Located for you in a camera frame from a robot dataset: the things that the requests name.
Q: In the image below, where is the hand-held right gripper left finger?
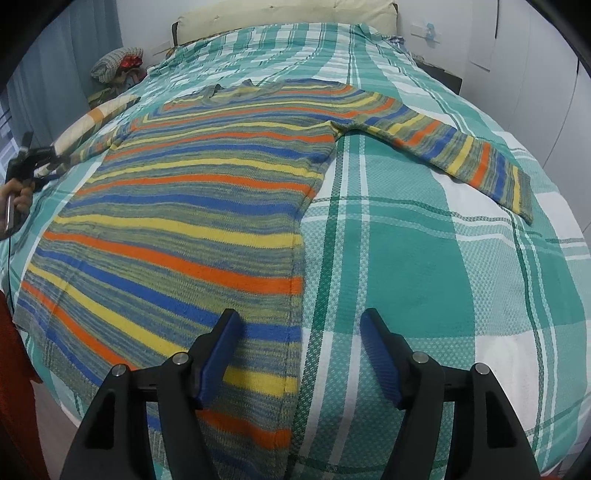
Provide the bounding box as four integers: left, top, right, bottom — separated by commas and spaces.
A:
59, 308, 242, 480

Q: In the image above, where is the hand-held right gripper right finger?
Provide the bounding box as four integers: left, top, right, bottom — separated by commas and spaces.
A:
360, 307, 541, 480

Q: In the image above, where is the multicolour striped knit sweater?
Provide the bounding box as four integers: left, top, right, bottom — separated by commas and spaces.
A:
13, 78, 536, 480

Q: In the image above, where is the person's left hand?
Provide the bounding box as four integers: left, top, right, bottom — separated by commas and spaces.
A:
0, 180, 31, 234

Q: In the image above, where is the beige patchwork pillow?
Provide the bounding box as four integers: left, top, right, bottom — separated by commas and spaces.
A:
46, 95, 141, 178

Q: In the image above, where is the green patterned cloth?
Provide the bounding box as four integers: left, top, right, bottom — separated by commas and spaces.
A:
88, 88, 117, 108

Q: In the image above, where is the grey blue curtain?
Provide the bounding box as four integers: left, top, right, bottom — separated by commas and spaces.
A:
4, 0, 124, 155

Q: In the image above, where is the green white plaid blanket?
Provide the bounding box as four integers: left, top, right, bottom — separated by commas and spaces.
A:
0, 21, 591, 480

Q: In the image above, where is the grey knit cloth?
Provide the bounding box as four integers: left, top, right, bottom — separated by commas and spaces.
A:
90, 46, 146, 85

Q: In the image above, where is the person's red clothing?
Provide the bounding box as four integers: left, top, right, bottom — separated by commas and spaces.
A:
0, 295, 51, 480

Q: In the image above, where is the cream headboard cushion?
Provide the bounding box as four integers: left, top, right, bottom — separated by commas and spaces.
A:
178, 0, 399, 45

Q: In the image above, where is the dark nightstand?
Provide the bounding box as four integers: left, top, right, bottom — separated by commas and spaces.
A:
413, 55, 464, 96

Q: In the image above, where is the white paper sheet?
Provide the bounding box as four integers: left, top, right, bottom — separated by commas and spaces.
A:
468, 22, 498, 73

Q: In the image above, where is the white wardrobe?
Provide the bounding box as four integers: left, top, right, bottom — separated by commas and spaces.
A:
489, 0, 591, 167

